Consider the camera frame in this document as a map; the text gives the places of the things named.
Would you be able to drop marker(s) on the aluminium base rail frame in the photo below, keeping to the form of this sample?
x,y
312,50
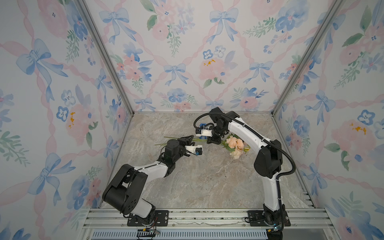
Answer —
x,y
209,224

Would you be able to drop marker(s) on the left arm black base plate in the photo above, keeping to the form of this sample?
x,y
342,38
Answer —
x,y
157,218

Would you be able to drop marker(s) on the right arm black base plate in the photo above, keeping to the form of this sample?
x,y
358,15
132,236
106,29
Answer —
x,y
261,218

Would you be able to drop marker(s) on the aluminium corner post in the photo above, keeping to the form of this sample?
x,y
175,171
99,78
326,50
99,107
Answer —
x,y
320,33
100,46

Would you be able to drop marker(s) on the blue tape dispenser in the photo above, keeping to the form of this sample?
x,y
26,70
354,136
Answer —
x,y
203,131

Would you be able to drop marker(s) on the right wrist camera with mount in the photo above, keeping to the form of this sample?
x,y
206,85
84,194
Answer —
x,y
211,128

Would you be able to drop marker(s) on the aluminium corner post left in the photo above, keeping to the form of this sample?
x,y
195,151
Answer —
x,y
100,46

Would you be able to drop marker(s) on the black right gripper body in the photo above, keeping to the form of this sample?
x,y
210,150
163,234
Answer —
x,y
216,133

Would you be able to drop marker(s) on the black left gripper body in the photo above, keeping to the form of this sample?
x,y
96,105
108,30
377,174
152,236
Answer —
x,y
181,150

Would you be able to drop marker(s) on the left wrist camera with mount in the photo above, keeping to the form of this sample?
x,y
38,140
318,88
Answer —
x,y
194,150

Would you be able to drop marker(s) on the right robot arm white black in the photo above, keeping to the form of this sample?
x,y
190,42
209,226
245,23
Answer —
x,y
267,164

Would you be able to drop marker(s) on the artificial pink cream flower bouquet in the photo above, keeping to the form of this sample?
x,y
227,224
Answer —
x,y
235,145

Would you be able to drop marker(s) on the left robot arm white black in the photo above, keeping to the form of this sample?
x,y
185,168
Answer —
x,y
124,192

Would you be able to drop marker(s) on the aluminium corner post right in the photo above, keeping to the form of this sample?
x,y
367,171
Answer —
x,y
320,33

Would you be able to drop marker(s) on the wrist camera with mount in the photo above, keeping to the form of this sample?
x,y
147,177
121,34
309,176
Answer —
x,y
211,128
194,150

